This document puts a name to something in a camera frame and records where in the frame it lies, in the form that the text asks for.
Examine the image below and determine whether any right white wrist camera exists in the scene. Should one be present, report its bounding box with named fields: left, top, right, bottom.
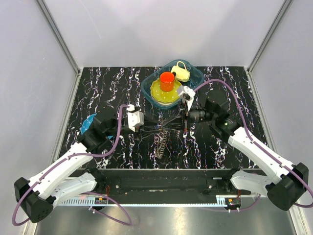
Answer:
left=177, top=85, right=195, bottom=111

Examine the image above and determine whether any large ring of keys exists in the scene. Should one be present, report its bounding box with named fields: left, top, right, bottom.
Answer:
left=153, top=122, right=171, bottom=160

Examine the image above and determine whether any orange cup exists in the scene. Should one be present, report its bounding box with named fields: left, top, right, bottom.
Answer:
left=159, top=71, right=175, bottom=92

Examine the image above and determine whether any teal transparent plastic bin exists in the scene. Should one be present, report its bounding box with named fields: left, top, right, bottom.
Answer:
left=141, top=59, right=204, bottom=110

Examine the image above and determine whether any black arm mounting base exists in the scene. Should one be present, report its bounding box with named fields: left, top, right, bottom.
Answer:
left=77, top=168, right=251, bottom=196

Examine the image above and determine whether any blue dotted plate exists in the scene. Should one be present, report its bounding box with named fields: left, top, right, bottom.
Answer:
left=81, top=112, right=117, bottom=139

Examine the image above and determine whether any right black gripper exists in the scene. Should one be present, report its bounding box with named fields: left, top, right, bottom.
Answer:
left=161, top=99, right=216, bottom=133

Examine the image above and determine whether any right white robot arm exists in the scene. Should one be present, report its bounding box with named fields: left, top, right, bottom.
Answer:
left=176, top=87, right=309, bottom=211

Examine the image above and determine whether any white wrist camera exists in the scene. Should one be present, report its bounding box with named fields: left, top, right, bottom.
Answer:
left=127, top=104, right=144, bottom=132
left=177, top=85, right=195, bottom=111

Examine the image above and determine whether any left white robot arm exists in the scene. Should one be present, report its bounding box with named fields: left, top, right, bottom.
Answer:
left=12, top=111, right=148, bottom=226

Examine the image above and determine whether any cream yellow mug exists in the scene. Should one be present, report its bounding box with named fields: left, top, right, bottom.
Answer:
left=171, top=61, right=190, bottom=82

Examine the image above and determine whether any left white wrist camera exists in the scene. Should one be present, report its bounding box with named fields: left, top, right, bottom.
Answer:
left=127, top=104, right=144, bottom=132

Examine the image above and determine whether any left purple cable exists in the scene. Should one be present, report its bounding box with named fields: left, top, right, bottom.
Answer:
left=12, top=104, right=133, bottom=226

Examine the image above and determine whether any yellow dotted plate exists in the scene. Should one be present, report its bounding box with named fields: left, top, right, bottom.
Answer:
left=150, top=79, right=181, bottom=104

